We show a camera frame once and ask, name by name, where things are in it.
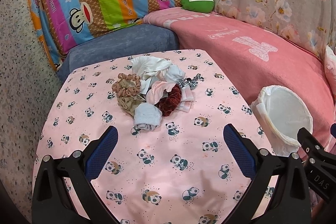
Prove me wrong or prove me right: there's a dark red velvet scrunchie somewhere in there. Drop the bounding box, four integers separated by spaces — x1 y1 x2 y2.
156 84 182 117

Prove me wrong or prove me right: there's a tan knotted stocking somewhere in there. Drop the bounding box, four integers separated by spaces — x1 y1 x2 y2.
117 95 146 117

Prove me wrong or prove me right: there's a pink panda print cloth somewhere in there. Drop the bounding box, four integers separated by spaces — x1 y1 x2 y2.
34 50 271 223

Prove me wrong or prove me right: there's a blue velvet cushion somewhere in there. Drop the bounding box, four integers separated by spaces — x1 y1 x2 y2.
58 24 179 82

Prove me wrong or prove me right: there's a black white patterned scrunchie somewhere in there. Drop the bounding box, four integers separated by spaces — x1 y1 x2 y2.
178 73 205 90

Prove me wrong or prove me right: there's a white cloth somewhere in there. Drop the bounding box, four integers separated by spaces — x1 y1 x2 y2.
130 56 186 94

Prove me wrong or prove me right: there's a white lined trash bin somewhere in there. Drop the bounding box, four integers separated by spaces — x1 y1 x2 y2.
250 85 313 157

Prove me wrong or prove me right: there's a pink white pillow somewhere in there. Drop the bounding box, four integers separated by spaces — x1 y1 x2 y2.
324 46 336 97

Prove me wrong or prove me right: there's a pink blanket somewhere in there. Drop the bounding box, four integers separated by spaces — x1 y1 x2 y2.
142 6 336 159

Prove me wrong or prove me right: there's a light blue sock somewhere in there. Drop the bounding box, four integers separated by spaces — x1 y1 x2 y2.
134 102 162 131

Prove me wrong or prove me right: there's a pale pink cloth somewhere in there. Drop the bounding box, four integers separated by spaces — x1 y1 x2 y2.
146 81 176 105

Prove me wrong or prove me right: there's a green checkmark cushion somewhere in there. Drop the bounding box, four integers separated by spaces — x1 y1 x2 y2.
181 0 214 14

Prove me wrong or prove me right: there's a pink dotted scrunchie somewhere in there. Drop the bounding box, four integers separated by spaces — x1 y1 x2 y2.
112 73 141 98

